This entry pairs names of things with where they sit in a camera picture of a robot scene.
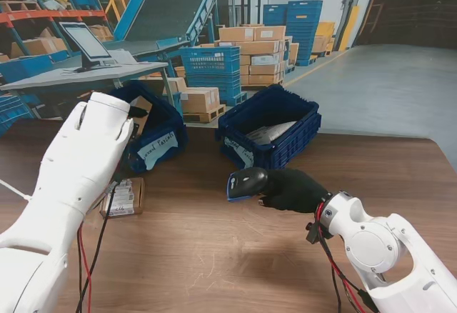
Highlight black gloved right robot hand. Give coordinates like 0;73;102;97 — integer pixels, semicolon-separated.
258;169;333;214

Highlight black and blue barcode scanner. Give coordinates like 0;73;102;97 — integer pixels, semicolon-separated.
226;167;269;204

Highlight white padded mailer bag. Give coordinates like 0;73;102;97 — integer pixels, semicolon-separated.
245;120;297;143

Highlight brown cardboard parcel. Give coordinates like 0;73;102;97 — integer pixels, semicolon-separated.
99;177;146;220

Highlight blue bin boxed parcels label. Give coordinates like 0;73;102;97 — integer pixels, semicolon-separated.
106;80;189;174

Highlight handwritten boxed parcels paper label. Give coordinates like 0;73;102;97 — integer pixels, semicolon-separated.
137;130;179;171

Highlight blue ribbed plastic bin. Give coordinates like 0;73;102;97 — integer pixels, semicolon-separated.
214;84;321;171

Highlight crumpled handwritten paper label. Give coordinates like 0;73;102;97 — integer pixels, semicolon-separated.
223;136;255;169

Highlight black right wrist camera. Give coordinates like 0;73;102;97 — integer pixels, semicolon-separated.
305;221;322;245

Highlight red black right arm cables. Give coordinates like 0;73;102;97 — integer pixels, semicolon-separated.
306;202;376;313

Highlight red black arm cables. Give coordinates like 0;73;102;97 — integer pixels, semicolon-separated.
74;169;124;313
306;202;376;313

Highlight red black left arm cables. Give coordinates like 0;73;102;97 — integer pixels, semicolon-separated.
74;169;124;313

